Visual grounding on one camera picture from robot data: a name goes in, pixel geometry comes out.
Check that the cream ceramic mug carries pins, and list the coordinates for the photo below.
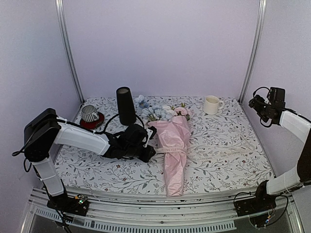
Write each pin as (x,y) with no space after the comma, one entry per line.
(212,105)

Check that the black tapered vase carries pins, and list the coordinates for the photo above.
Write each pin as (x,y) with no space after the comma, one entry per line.
(126,110)

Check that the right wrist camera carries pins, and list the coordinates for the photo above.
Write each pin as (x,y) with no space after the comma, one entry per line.
(276,95)

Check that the cream printed ribbon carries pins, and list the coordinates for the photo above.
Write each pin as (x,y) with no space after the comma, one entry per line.
(202,153)

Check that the left aluminium frame post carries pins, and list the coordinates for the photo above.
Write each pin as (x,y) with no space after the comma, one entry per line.
(68,52)

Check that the aluminium front rail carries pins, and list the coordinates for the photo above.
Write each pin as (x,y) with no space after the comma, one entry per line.
(194,213)

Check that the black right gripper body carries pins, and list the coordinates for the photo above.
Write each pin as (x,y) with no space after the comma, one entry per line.
(264,111)

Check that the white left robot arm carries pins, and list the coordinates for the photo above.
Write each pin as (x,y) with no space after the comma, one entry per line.
(48,129)

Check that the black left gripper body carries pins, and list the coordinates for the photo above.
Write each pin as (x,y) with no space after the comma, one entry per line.
(132,152)

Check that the aluminium frame post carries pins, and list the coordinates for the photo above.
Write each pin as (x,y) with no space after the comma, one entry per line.
(68,52)
(254,50)

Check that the red lacquer saucer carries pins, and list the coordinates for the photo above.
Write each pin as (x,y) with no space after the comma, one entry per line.
(93,125)

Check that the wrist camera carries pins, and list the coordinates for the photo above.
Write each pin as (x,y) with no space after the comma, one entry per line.
(151,131)
(276,95)

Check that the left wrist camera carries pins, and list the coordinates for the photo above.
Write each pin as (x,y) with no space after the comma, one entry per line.
(151,131)

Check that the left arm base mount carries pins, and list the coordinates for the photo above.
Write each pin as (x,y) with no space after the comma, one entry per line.
(77,205)

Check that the right aluminium frame post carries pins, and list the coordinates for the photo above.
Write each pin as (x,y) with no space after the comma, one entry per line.
(254,50)

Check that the striped grey teacup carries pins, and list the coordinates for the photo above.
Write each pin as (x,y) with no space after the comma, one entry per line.
(89,114)

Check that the pink flower bouquet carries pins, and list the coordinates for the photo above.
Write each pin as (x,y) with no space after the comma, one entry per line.
(172,131)

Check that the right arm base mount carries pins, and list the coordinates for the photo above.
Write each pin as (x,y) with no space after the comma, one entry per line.
(259,202)

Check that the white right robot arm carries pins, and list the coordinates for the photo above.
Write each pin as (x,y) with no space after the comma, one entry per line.
(270,106)

